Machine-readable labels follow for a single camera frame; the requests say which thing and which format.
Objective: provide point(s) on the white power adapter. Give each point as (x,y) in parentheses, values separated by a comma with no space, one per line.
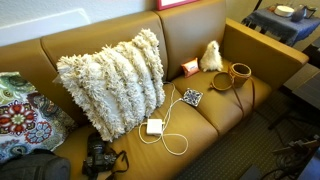
(154,126)

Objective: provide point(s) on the mustard leather couch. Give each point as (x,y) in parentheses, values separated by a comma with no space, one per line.
(200,126)

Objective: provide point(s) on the white round bowl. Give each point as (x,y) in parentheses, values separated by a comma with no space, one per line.
(284,11)

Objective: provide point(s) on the cream shaggy pillow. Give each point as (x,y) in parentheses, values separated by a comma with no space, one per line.
(110,86)

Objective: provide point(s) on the orange wipes packet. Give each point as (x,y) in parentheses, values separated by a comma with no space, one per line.
(190,67)

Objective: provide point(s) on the table with blue cloth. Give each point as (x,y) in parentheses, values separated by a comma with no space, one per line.
(283,28)

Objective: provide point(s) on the white fluffy plush toy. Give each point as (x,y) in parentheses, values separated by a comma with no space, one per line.
(211,58)

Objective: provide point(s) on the red framed picture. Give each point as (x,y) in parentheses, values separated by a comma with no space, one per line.
(173,2)

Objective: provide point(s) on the woven round basket bag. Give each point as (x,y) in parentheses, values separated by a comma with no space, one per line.
(240,77)

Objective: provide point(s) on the floral patterned pillow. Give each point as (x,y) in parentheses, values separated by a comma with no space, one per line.
(20,120)
(13,85)

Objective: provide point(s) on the black camera bag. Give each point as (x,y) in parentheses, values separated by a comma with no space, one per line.
(33,166)

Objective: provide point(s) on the black DSLR camera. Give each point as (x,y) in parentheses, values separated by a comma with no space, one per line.
(98,156)

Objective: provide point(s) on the blue patterned tile coaster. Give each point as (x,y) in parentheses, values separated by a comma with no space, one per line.
(192,97)

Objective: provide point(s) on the dark wooden table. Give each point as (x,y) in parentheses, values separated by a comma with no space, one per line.
(310,86)

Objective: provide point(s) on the dark kettle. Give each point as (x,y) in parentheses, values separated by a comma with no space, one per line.
(297,15)

